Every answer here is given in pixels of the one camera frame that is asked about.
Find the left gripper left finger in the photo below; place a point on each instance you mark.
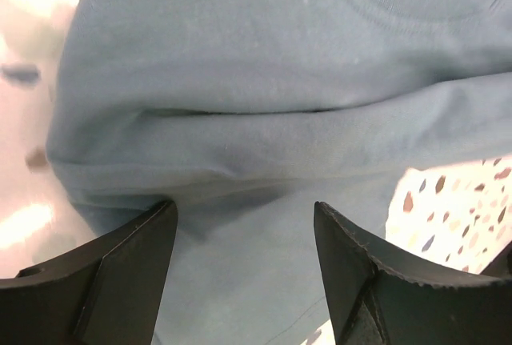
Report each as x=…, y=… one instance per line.
x=107, y=291

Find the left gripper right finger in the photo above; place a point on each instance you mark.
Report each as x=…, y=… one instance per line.
x=378, y=293

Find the blue t-shirt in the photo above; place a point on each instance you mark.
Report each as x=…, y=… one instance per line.
x=248, y=112

